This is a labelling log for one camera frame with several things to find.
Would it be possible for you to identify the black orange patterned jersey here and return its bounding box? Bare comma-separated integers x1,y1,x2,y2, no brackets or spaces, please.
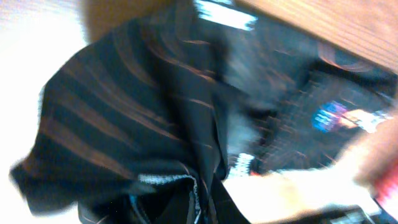
10,1,397,223

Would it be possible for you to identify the red printed t-shirt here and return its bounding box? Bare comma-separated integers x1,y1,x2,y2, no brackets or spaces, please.
376,164,397,212

